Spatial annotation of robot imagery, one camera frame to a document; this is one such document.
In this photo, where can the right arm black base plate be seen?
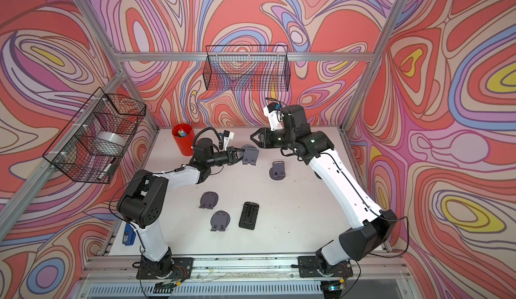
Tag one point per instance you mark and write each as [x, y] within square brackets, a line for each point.
[314, 266]

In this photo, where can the grey phone stand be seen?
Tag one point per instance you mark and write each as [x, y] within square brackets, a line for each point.
[250, 155]
[209, 200]
[219, 221]
[277, 171]

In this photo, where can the black wire basket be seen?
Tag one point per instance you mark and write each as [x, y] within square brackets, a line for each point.
[254, 67]
[100, 140]

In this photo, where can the left black wire basket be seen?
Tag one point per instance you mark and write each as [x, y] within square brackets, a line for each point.
[100, 140]

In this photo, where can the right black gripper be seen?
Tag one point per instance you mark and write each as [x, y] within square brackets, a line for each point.
[264, 138]

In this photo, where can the blue stapler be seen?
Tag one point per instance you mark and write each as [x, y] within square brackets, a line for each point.
[129, 235]

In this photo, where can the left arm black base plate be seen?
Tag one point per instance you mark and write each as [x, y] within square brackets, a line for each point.
[171, 268]

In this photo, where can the white marker in basket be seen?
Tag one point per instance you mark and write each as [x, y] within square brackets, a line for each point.
[107, 173]

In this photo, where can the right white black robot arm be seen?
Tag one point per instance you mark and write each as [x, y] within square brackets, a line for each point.
[370, 225]

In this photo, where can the rear black wire basket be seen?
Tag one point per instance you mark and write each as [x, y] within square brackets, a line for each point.
[254, 67]

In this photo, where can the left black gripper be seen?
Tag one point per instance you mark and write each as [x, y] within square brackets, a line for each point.
[230, 155]

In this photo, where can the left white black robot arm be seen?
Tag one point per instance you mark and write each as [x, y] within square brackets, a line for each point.
[143, 200]

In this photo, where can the black rectangular phone stand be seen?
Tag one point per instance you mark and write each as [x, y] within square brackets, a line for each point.
[249, 215]

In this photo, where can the red cylindrical pen cup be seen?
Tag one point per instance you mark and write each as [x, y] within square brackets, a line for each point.
[184, 135]

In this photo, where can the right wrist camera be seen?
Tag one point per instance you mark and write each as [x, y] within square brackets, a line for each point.
[273, 113]

